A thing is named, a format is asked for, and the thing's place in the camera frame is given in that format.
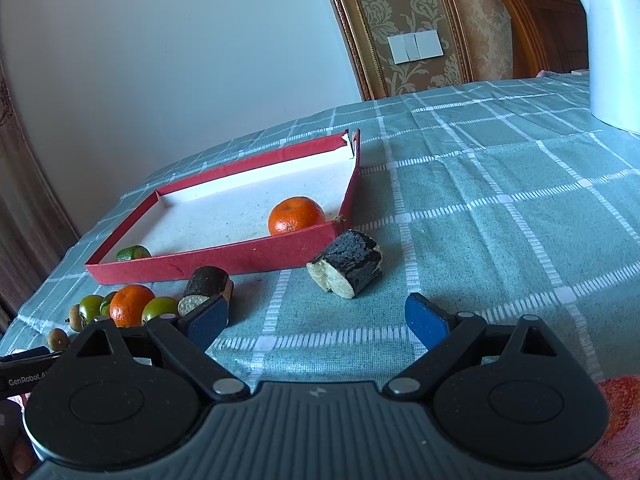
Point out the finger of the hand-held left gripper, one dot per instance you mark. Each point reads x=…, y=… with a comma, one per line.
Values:
x=30, y=354

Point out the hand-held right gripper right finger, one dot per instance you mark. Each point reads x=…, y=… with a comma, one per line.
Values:
x=425, y=322

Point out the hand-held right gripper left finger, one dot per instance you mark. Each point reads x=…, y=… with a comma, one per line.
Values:
x=207, y=322

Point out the brown potato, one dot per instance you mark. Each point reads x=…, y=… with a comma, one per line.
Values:
x=59, y=340

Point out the red shallow cardboard box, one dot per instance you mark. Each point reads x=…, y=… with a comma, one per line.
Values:
x=175, y=270

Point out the black wrapper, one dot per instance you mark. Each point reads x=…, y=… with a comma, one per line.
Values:
x=350, y=257

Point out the orange tangerine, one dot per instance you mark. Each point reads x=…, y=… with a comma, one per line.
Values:
x=131, y=305
x=296, y=216

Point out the small bright green fruit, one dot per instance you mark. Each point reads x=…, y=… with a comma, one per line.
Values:
x=131, y=253

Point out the green checked tablecloth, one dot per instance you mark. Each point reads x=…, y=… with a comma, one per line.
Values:
x=500, y=210

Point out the brown patterned curtain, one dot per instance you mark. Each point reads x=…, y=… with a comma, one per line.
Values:
x=25, y=210

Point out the red floral cloth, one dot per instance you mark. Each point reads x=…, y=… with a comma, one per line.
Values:
x=622, y=425

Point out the small white box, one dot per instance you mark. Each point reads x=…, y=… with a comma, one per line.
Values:
x=580, y=72

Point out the wooden bed headboard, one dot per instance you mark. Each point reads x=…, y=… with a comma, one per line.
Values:
x=540, y=30

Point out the gold framed wallpaper panel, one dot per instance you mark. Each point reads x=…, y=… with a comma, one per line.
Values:
x=400, y=5

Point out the white electric kettle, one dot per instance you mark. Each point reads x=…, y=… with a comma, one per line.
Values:
x=612, y=50

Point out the white wall light switch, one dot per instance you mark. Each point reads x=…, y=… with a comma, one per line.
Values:
x=415, y=46

